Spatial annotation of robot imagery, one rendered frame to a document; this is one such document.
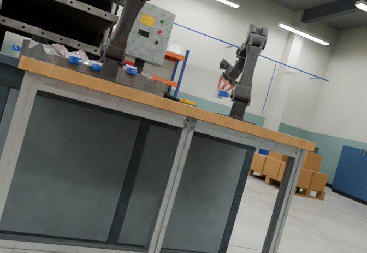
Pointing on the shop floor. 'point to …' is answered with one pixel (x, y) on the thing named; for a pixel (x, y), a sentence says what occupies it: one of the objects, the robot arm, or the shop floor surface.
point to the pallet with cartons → (309, 174)
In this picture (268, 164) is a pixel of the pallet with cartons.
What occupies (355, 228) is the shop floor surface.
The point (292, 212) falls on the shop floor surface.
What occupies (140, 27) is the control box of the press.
